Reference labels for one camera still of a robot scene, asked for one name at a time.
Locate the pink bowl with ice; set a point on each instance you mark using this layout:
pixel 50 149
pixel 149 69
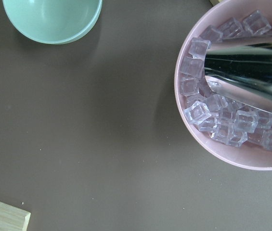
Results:
pixel 248 156

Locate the mint green bowl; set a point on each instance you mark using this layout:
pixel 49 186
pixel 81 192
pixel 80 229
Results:
pixel 53 21

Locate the steel ice scoop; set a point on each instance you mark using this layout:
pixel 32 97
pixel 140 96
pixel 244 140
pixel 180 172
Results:
pixel 241 69

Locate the wooden cutting board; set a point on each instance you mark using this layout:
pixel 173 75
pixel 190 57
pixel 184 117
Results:
pixel 13 218

